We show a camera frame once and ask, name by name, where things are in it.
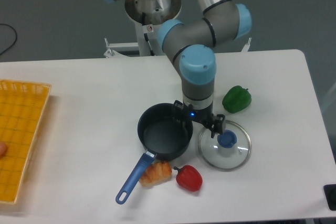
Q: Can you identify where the black device at table edge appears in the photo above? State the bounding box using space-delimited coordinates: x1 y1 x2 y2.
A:
323 184 336 211

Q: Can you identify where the yellow woven basket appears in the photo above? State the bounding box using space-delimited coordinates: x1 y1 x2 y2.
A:
1 79 51 205

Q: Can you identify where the black saucepan with blue handle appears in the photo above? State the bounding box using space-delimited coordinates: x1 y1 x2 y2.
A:
115 103 193 205

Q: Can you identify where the green bell pepper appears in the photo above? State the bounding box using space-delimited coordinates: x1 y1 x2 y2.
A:
222 86 252 113

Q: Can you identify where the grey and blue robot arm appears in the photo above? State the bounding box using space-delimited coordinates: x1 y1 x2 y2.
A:
107 0 252 134

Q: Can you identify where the pink object at left edge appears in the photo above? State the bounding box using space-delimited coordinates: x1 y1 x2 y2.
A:
0 141 7 157

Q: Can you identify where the black cable on floor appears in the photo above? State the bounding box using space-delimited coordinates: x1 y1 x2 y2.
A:
0 23 18 56

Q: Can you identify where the toy croissant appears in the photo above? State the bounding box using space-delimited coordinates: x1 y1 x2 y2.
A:
139 161 172 187

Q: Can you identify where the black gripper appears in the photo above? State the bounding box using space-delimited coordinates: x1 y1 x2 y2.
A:
172 100 226 138

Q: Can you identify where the red bell pepper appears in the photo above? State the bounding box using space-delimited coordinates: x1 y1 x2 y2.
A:
173 165 203 192

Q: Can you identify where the glass lid with blue knob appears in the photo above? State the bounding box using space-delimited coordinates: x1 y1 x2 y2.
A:
197 120 252 172

